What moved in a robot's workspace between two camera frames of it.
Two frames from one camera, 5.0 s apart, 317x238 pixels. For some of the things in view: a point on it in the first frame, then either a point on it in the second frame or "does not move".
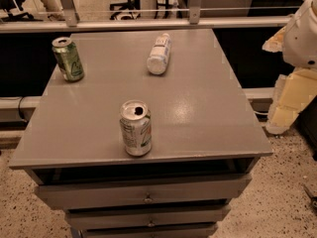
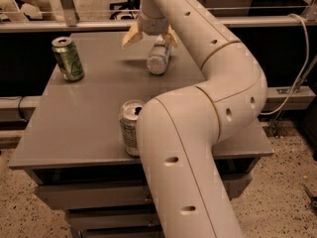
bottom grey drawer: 149,230 does not move
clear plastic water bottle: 158,60 does not move
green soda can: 68,59 does not move
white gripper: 301,44 -> 155,26
